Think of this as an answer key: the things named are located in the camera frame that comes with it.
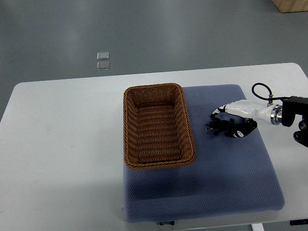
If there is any upper floor plate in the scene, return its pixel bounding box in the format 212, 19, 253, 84
97, 51, 109, 60

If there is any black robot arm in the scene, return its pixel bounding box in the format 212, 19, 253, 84
281, 96, 308, 147

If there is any wooden box corner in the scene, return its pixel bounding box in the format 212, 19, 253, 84
272, 0, 308, 13

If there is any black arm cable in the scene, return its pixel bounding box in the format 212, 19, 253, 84
251, 83, 289, 108

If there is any brown wicker basket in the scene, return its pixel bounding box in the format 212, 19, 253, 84
123, 83, 196, 170

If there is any blue foam cushion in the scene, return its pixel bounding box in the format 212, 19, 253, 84
124, 85, 285, 222

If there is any black table bracket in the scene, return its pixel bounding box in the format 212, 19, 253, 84
289, 219, 308, 226

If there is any dark toy crocodile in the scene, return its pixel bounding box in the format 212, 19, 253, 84
205, 118, 238, 137

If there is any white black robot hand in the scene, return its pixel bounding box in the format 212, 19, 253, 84
210, 100, 282, 138

